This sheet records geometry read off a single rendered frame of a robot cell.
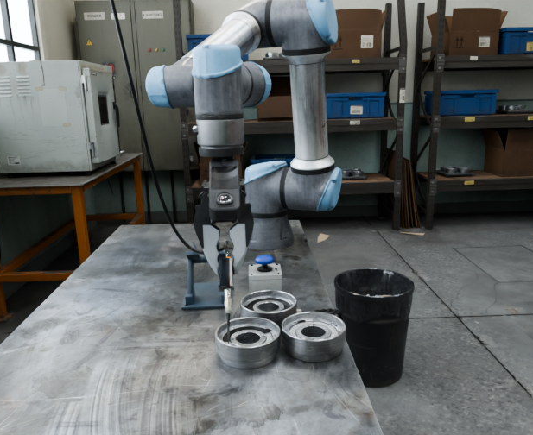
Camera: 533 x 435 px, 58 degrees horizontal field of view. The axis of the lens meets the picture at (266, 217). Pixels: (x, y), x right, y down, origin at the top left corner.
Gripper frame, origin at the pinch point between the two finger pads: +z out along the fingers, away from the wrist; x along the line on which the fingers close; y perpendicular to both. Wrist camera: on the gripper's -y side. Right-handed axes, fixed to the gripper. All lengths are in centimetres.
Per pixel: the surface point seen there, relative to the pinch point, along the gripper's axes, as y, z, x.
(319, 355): -9.1, 11.5, -14.2
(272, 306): 8.4, 11.1, -7.9
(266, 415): -21.0, 13.0, -5.5
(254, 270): 21.9, 8.7, -4.7
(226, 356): -9.1, 10.9, 0.1
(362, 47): 349, -64, -103
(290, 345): -7.2, 10.7, -9.9
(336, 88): 402, -32, -91
